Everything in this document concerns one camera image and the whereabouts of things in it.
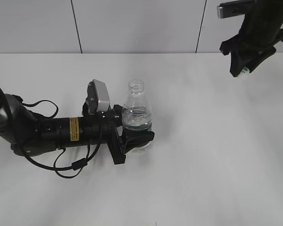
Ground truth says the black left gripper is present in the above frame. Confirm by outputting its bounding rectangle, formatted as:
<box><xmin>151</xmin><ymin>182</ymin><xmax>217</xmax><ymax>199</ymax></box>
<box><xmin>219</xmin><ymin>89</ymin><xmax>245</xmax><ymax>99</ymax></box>
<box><xmin>81</xmin><ymin>105</ymin><xmax>155</xmax><ymax>164</ymax></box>

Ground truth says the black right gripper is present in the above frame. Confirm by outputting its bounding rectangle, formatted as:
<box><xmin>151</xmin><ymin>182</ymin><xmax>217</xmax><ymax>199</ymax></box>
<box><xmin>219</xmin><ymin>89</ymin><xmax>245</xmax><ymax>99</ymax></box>
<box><xmin>219</xmin><ymin>29</ymin><xmax>283</xmax><ymax>76</ymax></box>

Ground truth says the white green bottle cap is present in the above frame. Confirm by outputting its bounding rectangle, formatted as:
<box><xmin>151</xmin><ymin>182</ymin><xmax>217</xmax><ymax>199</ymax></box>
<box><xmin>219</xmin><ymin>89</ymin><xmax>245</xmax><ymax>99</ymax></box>
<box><xmin>238</xmin><ymin>67</ymin><xmax>250</xmax><ymax>77</ymax></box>

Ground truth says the clear cestbon water bottle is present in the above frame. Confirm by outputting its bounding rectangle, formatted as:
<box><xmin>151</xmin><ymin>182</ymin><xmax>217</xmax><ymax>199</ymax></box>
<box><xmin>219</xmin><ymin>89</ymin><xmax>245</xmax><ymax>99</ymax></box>
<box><xmin>122</xmin><ymin>79</ymin><xmax>153</xmax><ymax>152</ymax></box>

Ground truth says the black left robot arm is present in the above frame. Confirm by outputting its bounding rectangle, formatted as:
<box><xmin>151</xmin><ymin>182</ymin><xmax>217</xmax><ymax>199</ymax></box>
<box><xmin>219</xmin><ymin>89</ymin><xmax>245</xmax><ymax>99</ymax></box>
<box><xmin>0</xmin><ymin>94</ymin><xmax>155</xmax><ymax>165</ymax></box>

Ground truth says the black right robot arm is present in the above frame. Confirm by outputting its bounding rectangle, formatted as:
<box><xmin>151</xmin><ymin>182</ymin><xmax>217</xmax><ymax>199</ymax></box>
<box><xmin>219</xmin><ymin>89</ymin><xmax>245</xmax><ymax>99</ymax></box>
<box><xmin>217</xmin><ymin>0</ymin><xmax>283</xmax><ymax>77</ymax></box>

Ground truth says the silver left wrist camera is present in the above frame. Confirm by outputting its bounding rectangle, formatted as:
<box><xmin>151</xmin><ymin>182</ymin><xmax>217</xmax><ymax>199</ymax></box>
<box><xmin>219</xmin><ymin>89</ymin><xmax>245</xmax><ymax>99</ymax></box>
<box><xmin>85</xmin><ymin>79</ymin><xmax>110</xmax><ymax>114</ymax></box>

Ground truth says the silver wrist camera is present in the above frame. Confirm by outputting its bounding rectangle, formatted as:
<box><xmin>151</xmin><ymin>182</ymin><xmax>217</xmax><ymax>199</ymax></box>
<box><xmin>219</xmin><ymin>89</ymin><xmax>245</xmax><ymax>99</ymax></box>
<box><xmin>217</xmin><ymin>0</ymin><xmax>255</xmax><ymax>19</ymax></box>
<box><xmin>85</xmin><ymin>79</ymin><xmax>110</xmax><ymax>114</ymax></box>

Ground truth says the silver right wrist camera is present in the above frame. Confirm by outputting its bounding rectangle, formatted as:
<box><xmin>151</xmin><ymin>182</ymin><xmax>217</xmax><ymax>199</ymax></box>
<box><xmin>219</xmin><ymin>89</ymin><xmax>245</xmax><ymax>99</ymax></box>
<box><xmin>217</xmin><ymin>0</ymin><xmax>255</xmax><ymax>19</ymax></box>

